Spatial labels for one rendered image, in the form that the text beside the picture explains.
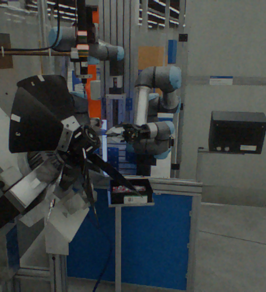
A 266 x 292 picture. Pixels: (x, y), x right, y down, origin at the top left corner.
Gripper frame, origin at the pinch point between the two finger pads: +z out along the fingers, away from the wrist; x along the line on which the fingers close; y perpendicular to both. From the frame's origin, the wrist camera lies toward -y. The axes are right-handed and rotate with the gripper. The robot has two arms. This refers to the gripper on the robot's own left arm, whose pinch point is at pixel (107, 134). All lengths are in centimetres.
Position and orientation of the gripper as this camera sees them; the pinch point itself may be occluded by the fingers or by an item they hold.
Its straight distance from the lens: 149.2
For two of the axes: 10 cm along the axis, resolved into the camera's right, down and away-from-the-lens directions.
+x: -0.6, 9.2, 3.9
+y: 4.8, 3.7, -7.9
